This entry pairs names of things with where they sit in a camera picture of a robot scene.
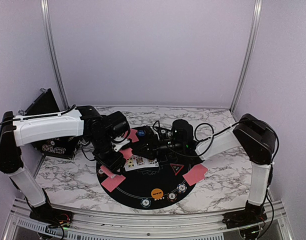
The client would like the right aluminium frame post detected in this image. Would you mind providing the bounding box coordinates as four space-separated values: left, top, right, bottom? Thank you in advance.
229 0 263 115

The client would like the blue white chip bottom seat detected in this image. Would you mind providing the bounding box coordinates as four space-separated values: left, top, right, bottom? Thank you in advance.
176 183 188 194

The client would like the blue small blind button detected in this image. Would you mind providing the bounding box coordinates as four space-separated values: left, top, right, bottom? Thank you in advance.
136 129 146 137

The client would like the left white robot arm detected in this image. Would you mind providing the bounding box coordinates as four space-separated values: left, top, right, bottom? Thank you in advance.
0 106 130 223

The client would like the red black triangle all-in marker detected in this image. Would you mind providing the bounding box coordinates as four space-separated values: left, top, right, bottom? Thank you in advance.
170 163 184 176

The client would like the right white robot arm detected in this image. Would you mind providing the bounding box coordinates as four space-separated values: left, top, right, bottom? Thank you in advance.
132 113 280 224

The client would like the round black poker mat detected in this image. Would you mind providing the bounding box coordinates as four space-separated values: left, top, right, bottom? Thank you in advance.
97 152 202 210

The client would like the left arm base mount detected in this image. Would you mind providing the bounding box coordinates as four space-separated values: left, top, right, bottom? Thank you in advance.
29 208 73 228

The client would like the aluminium frame post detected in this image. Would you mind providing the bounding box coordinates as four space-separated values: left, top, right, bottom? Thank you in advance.
40 0 69 109
229 0 263 115

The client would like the orange big blind button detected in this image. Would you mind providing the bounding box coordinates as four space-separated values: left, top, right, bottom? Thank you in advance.
151 188 164 201

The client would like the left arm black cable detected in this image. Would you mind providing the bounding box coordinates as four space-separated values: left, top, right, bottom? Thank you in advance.
0 104 78 131

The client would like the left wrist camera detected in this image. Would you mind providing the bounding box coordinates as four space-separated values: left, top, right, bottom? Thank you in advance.
107 111 131 152

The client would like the red playing card deck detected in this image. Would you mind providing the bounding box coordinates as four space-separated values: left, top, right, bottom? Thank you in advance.
100 148 133 178

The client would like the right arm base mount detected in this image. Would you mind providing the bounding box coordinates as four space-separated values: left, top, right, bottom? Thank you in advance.
222 209 268 229

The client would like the five of clubs card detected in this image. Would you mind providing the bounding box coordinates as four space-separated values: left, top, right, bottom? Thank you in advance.
124 155 137 172

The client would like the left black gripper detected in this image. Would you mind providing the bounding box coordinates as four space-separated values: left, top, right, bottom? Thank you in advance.
89 134 127 176

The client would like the front aluminium rail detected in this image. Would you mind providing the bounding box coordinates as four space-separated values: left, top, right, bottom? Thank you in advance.
2 198 295 240

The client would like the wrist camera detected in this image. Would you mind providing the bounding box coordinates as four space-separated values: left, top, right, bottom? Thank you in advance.
171 119 194 153
107 111 131 152

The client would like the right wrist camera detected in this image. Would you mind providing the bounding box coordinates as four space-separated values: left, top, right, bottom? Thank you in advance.
171 119 194 153

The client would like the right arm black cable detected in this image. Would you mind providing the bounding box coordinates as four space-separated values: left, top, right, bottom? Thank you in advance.
194 118 279 166

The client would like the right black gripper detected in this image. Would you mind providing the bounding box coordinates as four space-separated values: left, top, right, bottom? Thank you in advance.
131 135 185 163

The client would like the face-up community card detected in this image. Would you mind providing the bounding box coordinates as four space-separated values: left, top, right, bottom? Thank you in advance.
134 155 147 167
147 159 159 168

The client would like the face-down card top seat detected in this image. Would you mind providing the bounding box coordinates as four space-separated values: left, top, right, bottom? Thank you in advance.
127 128 139 143

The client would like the black poker chip case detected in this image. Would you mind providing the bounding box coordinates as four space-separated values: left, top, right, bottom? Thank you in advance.
18 88 81 160

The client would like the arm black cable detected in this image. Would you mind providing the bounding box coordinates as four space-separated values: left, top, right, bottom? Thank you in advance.
194 118 279 166
0 104 78 131

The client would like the left aluminium frame post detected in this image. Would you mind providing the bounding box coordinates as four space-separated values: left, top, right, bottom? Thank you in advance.
40 0 69 109

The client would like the face-down card seat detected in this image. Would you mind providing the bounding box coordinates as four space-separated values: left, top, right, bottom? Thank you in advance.
183 164 209 186
127 128 139 143
101 175 126 193

